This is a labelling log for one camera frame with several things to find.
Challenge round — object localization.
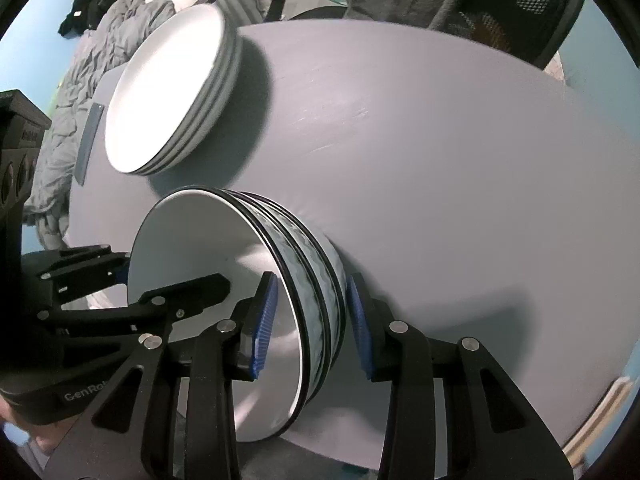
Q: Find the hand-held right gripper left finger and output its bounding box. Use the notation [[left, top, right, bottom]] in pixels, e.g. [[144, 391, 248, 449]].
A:
[[42, 271, 280, 480]]

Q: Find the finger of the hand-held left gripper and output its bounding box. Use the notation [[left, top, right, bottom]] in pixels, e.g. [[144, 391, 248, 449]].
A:
[[37, 273, 232, 346], [20, 244, 132, 306]]

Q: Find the black office chair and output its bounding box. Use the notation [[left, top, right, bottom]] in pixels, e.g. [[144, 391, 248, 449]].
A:
[[200, 0, 587, 70]]

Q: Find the black clothing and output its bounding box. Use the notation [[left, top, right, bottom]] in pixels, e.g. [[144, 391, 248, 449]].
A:
[[57, 0, 131, 38]]

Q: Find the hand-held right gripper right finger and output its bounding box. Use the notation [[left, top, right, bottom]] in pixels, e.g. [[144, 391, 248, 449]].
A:
[[345, 273, 573, 480]]

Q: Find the grey comforter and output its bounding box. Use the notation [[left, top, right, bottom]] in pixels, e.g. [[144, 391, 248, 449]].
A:
[[25, 0, 176, 251]]

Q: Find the person's left hand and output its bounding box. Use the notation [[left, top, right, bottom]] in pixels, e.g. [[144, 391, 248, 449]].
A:
[[0, 395, 68, 458]]

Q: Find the stack of white plates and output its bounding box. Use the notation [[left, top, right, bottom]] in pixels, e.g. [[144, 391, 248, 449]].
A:
[[235, 191, 333, 401], [103, 4, 232, 173]]

